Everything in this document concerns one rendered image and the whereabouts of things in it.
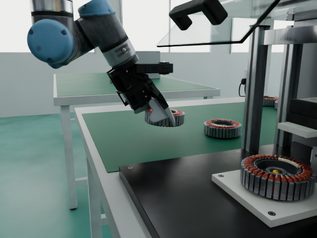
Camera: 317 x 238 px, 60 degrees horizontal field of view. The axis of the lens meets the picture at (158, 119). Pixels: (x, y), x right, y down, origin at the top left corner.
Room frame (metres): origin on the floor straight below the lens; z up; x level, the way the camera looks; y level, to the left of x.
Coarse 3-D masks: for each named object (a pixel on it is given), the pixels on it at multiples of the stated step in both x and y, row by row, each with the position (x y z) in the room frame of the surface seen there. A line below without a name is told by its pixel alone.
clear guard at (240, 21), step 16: (240, 0) 0.36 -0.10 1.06; (256, 0) 0.32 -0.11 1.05; (272, 0) 0.29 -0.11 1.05; (288, 0) 0.37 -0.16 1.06; (304, 0) 0.37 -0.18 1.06; (192, 16) 0.47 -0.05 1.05; (240, 16) 0.32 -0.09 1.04; (256, 16) 0.29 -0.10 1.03; (272, 16) 0.52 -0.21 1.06; (288, 16) 0.52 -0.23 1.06; (304, 16) 0.52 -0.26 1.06; (176, 32) 0.47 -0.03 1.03; (192, 32) 0.40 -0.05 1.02; (208, 32) 0.36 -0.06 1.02; (224, 32) 0.32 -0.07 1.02; (240, 32) 0.29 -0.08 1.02
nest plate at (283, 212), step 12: (216, 180) 0.45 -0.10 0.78; (228, 180) 0.44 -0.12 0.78; (228, 192) 0.41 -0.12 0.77; (240, 192) 0.39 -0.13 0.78; (252, 192) 0.39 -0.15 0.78; (252, 204) 0.36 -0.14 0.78; (264, 204) 0.36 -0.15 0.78; (276, 204) 0.36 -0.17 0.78; (288, 204) 0.36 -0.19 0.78; (300, 204) 0.36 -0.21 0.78; (312, 204) 0.36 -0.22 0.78; (264, 216) 0.33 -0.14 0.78; (276, 216) 0.33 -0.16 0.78; (288, 216) 0.33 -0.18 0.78; (300, 216) 0.34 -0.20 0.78
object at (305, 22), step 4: (300, 20) 0.59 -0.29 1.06; (304, 20) 0.58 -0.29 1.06; (308, 20) 0.57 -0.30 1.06; (312, 20) 0.56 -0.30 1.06; (316, 20) 0.55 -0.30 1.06; (296, 24) 0.60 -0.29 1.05; (300, 24) 0.59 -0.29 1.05; (304, 24) 0.58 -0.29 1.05; (308, 24) 0.57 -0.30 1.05; (312, 24) 0.56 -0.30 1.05; (316, 24) 0.55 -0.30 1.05
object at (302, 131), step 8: (296, 104) 0.45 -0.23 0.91; (304, 104) 0.43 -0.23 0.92; (312, 104) 0.42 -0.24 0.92; (288, 112) 0.46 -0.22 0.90; (296, 112) 0.45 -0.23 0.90; (304, 112) 0.43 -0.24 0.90; (312, 112) 0.42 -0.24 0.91; (288, 120) 0.46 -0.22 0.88; (296, 120) 0.44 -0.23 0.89; (304, 120) 0.43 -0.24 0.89; (312, 120) 0.42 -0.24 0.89; (280, 128) 0.45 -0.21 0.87; (288, 128) 0.43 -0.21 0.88; (296, 128) 0.42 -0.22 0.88; (304, 128) 0.42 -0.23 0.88; (312, 128) 0.41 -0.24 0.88; (304, 136) 0.40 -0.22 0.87; (312, 136) 0.40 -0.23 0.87
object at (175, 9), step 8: (192, 0) 0.38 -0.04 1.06; (200, 0) 0.35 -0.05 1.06; (208, 0) 0.34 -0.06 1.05; (216, 0) 0.34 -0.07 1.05; (176, 8) 0.41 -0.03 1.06; (184, 8) 0.38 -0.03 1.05; (192, 8) 0.36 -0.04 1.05; (200, 8) 0.35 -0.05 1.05; (208, 8) 0.34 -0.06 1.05; (216, 8) 0.34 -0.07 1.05; (224, 8) 0.35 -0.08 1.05; (176, 16) 0.41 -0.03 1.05; (184, 16) 0.43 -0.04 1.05; (208, 16) 0.35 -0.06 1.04; (216, 16) 0.34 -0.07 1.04; (224, 16) 0.34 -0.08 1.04; (176, 24) 0.44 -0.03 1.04; (184, 24) 0.43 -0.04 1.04; (216, 24) 0.35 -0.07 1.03
